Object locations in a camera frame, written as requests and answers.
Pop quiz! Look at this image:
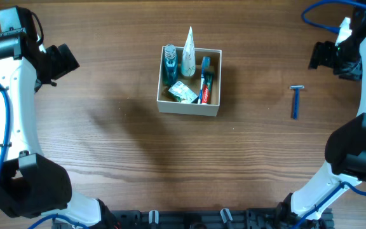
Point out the blue disposable razor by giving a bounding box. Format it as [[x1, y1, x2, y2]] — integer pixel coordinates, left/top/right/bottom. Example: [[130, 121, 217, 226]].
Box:
[[289, 85, 304, 120]]

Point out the teal mouthwash bottle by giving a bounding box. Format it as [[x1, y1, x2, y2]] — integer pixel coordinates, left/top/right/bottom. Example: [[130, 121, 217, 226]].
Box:
[[163, 44, 178, 87]]

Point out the white floral lotion tube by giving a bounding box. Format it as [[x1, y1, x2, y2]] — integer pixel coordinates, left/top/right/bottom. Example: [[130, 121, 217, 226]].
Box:
[[180, 27, 196, 77]]

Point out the green white soap packet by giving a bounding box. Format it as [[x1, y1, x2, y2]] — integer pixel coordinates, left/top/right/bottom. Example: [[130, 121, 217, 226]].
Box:
[[168, 81, 198, 104]]

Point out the colgate toothpaste tube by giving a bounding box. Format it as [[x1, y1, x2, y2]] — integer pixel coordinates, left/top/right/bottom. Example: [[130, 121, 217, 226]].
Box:
[[201, 71, 214, 104]]

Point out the blue toothbrush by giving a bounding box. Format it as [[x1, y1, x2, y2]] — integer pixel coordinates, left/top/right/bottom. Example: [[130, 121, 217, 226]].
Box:
[[198, 56, 210, 104]]

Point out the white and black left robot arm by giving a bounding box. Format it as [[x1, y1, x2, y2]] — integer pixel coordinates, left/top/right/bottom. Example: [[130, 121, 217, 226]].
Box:
[[0, 6, 120, 228]]

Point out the white cardboard box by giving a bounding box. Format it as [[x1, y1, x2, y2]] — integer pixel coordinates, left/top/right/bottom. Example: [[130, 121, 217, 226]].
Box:
[[156, 46, 222, 116]]

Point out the black mounting rail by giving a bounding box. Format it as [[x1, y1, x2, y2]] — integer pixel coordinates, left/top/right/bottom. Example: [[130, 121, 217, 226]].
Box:
[[51, 207, 334, 229]]

